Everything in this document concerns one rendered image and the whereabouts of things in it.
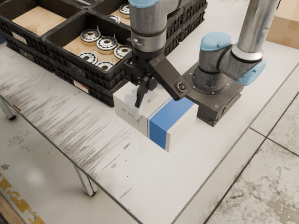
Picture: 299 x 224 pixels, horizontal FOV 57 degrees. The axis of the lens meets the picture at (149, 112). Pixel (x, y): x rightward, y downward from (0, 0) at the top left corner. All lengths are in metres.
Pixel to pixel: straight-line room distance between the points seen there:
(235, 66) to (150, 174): 0.52
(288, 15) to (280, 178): 1.02
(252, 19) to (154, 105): 0.45
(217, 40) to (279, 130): 1.29
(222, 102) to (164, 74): 0.61
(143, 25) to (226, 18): 1.38
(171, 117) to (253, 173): 1.36
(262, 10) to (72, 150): 0.87
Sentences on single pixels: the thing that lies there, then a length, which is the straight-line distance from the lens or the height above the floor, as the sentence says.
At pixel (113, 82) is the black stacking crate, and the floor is 0.85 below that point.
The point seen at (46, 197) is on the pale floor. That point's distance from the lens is 1.92.
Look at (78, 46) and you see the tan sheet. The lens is 1.44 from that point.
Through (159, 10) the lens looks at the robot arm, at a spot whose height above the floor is 1.40.
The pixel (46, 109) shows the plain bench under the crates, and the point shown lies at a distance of 1.36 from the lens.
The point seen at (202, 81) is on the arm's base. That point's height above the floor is 0.85.
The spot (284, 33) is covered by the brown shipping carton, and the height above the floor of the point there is 0.78.
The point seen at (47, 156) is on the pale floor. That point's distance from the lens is 2.06.
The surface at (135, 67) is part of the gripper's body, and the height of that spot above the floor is 1.25.
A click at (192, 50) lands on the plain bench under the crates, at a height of 0.70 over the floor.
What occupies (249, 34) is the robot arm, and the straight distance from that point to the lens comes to 1.01.
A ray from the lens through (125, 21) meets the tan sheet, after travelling 1.58.
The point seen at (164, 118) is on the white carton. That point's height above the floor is 1.13.
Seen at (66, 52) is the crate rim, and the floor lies 0.93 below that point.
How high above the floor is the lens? 1.68
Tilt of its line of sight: 51 degrees down
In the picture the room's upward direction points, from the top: straight up
